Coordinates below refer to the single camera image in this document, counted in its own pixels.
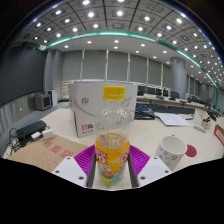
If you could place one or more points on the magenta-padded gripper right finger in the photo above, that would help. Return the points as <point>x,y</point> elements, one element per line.
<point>153,170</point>

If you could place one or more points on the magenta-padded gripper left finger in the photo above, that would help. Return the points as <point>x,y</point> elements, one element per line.
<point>71,170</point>

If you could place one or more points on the yellow-capped clear drink bottle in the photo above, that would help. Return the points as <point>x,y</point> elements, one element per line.
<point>112,160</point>

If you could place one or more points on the white printed mug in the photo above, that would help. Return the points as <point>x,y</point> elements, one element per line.
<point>170,151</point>

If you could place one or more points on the flat round red coaster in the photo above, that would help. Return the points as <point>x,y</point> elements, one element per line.
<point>191,151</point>

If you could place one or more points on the white power adapter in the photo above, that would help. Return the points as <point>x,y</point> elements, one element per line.
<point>48,134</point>

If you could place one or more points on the white paper sheet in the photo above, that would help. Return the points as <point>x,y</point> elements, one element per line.
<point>173,119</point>

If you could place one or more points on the black flat device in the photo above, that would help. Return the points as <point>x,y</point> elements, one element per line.
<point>30,129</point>

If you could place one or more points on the black bag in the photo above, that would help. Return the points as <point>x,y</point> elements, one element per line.
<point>144,112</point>

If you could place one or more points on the white cardboard paper box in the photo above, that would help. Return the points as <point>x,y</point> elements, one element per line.
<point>87,110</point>

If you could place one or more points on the white remote control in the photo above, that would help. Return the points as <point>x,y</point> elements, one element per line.
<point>199,128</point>

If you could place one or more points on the long curved conference desk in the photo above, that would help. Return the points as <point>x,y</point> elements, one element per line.
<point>173,103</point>

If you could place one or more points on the small open white box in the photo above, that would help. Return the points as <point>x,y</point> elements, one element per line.
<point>206,124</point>

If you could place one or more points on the grey box monitor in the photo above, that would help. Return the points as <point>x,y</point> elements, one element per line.
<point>42,102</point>

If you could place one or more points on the red-lined open cardboard box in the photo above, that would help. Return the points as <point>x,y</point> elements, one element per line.
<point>220,134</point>

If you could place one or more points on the row of black office chairs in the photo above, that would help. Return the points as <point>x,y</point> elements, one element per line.
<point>165,92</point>

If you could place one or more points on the ceiling lights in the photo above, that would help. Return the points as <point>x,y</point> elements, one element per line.
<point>119,13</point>

